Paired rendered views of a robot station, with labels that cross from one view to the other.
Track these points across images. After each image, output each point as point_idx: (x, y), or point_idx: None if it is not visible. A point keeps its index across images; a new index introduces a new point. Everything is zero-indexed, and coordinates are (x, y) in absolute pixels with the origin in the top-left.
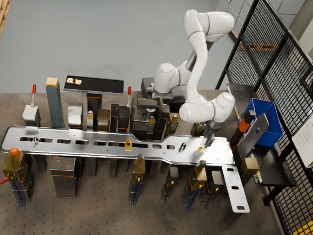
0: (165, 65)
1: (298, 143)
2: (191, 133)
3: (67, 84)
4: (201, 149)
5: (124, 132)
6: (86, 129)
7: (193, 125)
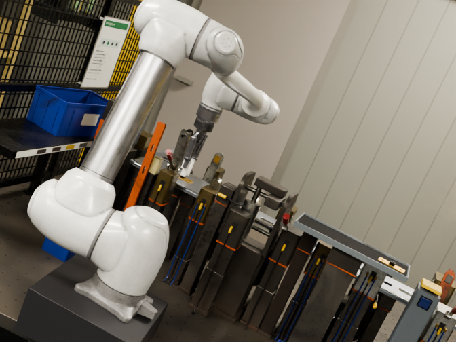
0: (153, 216)
1: (92, 79)
2: (167, 199)
3: (403, 268)
4: (188, 174)
5: None
6: None
7: (170, 186)
